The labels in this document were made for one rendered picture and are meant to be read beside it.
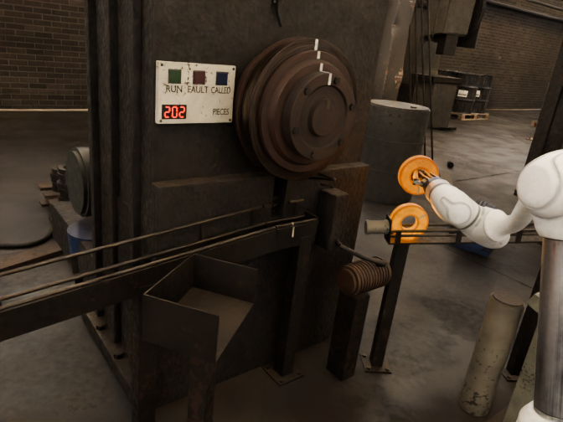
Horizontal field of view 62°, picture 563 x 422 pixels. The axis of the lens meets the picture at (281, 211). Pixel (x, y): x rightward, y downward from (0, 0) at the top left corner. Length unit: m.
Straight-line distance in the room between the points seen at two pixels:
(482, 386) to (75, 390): 1.58
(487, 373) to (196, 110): 1.47
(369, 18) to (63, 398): 1.84
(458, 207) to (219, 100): 0.82
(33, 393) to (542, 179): 1.82
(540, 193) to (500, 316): 1.00
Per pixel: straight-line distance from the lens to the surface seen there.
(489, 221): 1.61
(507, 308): 1.94
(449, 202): 1.54
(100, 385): 2.07
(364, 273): 1.87
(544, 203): 1.01
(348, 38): 1.90
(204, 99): 1.52
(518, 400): 2.12
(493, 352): 2.03
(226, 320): 1.33
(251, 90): 1.48
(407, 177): 1.87
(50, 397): 2.06
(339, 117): 1.60
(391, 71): 5.85
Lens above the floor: 1.34
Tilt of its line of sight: 20 degrees down
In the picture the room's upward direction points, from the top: 7 degrees clockwise
